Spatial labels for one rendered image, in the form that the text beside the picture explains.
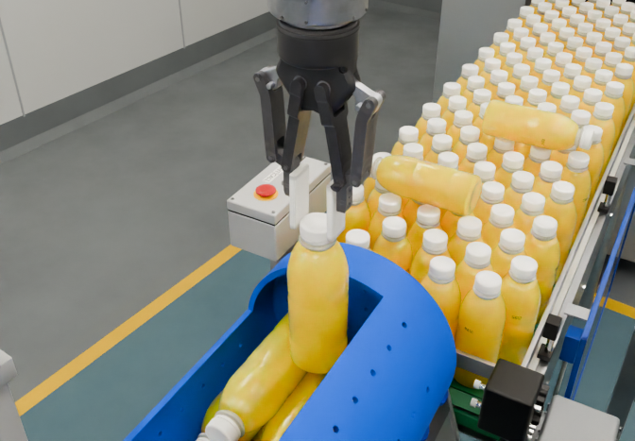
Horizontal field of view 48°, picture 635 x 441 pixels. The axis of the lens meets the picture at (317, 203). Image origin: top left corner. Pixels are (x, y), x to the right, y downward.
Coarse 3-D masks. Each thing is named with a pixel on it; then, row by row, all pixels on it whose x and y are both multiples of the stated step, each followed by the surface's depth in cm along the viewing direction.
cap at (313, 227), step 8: (304, 216) 77; (312, 216) 77; (320, 216) 77; (304, 224) 76; (312, 224) 76; (320, 224) 76; (304, 232) 75; (312, 232) 75; (320, 232) 75; (304, 240) 76; (312, 240) 75; (320, 240) 75
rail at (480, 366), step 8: (456, 352) 109; (464, 352) 109; (456, 360) 110; (464, 360) 109; (472, 360) 108; (480, 360) 108; (464, 368) 110; (472, 368) 109; (480, 368) 108; (488, 368) 107; (488, 376) 108
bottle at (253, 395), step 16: (288, 320) 92; (272, 336) 90; (288, 336) 89; (256, 352) 88; (272, 352) 87; (288, 352) 87; (240, 368) 86; (256, 368) 85; (272, 368) 85; (288, 368) 86; (240, 384) 83; (256, 384) 83; (272, 384) 84; (288, 384) 86; (224, 400) 83; (240, 400) 82; (256, 400) 82; (272, 400) 83; (240, 416) 82; (256, 416) 82; (272, 416) 84; (240, 432) 81
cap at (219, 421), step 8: (216, 416) 81; (224, 416) 81; (208, 424) 81; (216, 424) 80; (224, 424) 80; (232, 424) 80; (208, 432) 81; (216, 432) 80; (224, 432) 79; (232, 432) 80; (216, 440) 81; (224, 440) 80; (232, 440) 80
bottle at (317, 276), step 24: (336, 240) 79; (288, 264) 79; (312, 264) 76; (336, 264) 77; (288, 288) 80; (312, 288) 77; (336, 288) 78; (288, 312) 83; (312, 312) 79; (336, 312) 80; (312, 336) 81; (336, 336) 82; (312, 360) 83; (336, 360) 84
